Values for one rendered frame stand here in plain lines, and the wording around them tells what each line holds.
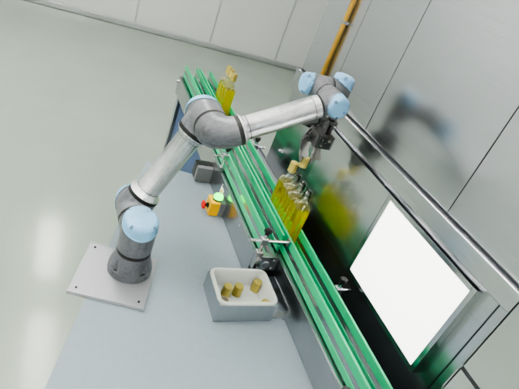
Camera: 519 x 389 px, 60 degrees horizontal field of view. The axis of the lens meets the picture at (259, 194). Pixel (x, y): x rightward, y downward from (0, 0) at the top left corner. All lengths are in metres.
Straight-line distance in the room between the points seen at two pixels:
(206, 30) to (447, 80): 6.31
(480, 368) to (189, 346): 0.91
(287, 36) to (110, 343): 6.99
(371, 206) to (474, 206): 0.39
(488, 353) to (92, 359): 1.02
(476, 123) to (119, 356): 1.20
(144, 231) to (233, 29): 6.38
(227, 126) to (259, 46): 6.54
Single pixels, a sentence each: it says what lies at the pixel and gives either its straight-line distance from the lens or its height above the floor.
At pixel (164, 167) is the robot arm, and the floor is 1.13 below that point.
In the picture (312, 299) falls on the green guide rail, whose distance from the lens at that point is 1.58.
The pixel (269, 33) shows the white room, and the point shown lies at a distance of 7.86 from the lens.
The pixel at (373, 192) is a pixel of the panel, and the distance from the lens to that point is 1.60.
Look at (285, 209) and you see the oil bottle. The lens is 1.79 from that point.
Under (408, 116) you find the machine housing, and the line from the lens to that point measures 1.58.
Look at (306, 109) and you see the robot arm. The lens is 1.43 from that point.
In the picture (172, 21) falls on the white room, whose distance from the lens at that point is 7.45.
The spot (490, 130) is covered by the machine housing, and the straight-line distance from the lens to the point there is 1.35.
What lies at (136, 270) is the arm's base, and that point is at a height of 0.82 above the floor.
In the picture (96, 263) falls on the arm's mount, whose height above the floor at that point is 0.77.
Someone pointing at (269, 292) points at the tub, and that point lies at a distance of 1.66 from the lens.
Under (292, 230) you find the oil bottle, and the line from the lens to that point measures 1.76.
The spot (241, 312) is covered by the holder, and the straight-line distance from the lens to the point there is 1.59.
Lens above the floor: 1.89
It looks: 29 degrees down
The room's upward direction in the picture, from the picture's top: 22 degrees clockwise
